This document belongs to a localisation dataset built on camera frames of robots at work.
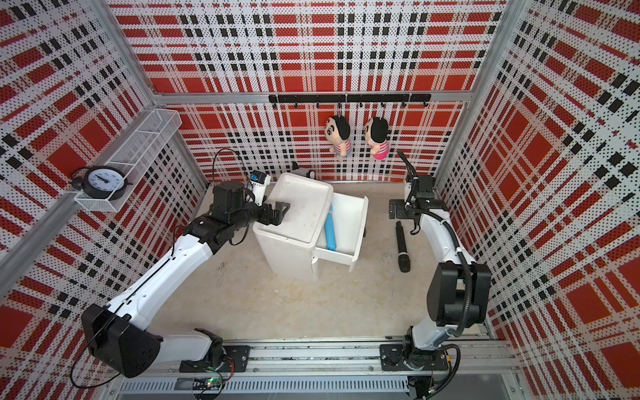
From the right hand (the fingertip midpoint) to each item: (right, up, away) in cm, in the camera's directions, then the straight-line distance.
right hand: (408, 207), depth 88 cm
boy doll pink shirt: (-11, +28, +6) cm, 31 cm away
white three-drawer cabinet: (-32, -5, -11) cm, 34 cm away
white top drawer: (-21, -4, +2) cm, 21 cm away
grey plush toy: (-39, +14, +10) cm, 43 cm away
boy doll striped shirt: (-25, +28, +2) cm, 38 cm away
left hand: (-44, +2, -11) cm, 45 cm away
